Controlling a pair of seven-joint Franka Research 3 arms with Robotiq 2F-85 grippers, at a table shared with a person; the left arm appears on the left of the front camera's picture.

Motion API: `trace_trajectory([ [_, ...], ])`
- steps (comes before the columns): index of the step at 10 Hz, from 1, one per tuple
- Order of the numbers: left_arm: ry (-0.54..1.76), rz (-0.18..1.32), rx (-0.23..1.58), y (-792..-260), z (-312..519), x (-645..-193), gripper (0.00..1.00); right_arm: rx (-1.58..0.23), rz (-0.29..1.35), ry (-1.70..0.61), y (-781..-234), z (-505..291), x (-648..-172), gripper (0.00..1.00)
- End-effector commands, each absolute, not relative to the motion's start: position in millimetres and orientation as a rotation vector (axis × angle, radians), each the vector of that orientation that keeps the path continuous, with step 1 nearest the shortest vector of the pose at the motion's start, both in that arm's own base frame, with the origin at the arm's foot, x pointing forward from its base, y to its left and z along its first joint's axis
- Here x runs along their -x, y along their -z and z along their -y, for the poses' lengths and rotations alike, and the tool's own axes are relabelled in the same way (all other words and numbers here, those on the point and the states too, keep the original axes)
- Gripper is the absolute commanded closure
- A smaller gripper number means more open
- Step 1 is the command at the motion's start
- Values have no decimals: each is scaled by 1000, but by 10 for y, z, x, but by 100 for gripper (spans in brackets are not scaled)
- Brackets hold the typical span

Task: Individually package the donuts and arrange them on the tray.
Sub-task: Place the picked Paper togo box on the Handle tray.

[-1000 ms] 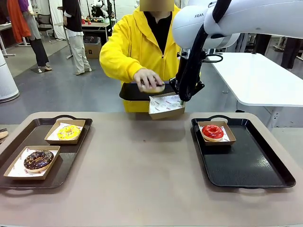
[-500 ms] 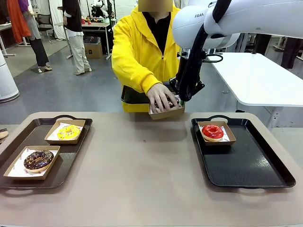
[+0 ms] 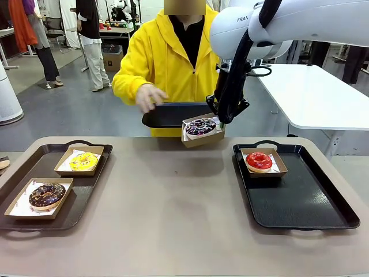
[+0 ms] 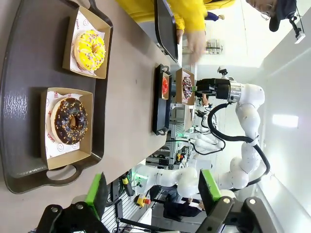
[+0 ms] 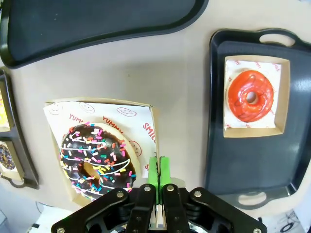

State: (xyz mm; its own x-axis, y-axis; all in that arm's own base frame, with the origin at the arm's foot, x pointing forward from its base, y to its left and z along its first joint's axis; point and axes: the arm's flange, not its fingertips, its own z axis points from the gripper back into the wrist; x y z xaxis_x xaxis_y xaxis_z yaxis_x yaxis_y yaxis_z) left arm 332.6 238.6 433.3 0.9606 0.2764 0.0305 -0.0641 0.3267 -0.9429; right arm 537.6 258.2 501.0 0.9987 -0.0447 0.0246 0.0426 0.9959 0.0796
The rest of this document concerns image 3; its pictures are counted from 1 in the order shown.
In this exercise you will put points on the person's right hand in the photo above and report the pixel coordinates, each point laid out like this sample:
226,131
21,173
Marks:
148,96

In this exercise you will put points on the brown cardboard carton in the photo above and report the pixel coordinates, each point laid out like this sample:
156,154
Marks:
113,62

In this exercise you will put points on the yellow sprinkled donut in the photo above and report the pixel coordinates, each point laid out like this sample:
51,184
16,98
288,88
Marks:
76,164

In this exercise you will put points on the background table with toys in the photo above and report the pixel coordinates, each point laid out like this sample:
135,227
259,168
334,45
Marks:
115,30

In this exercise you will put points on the person's right forearm yellow sleeve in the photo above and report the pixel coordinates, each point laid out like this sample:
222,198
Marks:
125,89

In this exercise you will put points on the chocolate donut orange sprinkles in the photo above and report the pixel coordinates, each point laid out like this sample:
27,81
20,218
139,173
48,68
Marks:
37,199

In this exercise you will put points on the figure black top beige trousers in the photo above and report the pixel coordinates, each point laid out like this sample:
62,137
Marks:
92,43

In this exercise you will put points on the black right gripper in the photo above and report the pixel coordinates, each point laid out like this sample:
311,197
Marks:
240,101

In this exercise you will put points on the black hand-held tray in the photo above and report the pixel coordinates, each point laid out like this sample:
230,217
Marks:
167,115

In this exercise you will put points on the person in yellow hoodie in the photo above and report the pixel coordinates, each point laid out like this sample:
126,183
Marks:
164,57

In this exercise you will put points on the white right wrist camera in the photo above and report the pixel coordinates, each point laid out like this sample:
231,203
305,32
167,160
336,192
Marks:
225,64

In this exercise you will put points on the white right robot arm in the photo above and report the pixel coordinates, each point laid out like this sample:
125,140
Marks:
227,37

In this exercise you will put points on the beige round object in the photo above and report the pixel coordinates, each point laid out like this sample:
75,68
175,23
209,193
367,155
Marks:
4,164

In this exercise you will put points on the red glazed donut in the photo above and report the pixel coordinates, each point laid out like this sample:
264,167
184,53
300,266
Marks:
250,161

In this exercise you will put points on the figure in orange and grey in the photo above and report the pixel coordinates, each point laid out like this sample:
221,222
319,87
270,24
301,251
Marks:
40,37

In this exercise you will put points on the brown plastic serving tray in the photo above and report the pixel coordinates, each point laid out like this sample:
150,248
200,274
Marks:
83,199

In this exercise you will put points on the dark donut pink white sprinkles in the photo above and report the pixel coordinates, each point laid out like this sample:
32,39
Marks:
193,128

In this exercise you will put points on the white side table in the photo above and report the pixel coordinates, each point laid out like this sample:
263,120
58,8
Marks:
317,95

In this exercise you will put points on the kraft cardboard food box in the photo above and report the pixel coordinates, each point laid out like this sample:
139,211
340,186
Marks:
201,142
268,175
86,173
31,217

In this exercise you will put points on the black plastic serving tray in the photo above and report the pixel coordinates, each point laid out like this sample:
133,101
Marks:
288,196

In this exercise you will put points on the white cylindrical floor unit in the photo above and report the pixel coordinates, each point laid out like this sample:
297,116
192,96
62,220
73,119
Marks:
8,98

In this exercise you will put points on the figure in dark trousers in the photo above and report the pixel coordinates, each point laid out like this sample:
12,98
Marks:
356,66

